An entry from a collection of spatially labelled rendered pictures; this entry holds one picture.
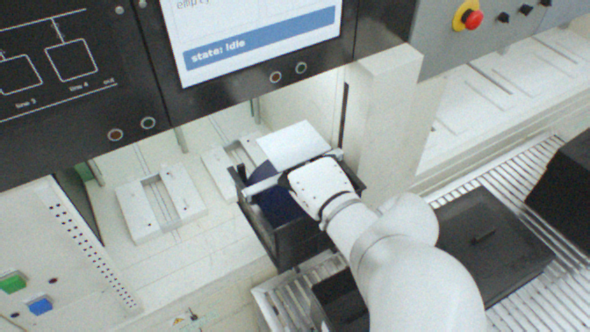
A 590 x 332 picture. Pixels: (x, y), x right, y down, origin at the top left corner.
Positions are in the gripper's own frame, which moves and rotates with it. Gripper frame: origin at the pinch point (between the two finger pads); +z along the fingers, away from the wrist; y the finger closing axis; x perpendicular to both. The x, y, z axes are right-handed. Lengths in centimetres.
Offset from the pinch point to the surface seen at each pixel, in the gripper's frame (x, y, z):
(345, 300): -48, 6, -17
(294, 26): 26.9, 1.1, 1.7
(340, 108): 0.9, 15.0, 5.8
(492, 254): -38, 45, -29
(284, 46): 24.1, -0.9, 1.7
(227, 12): 32.3, -9.6, 1.7
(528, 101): -37, 104, 9
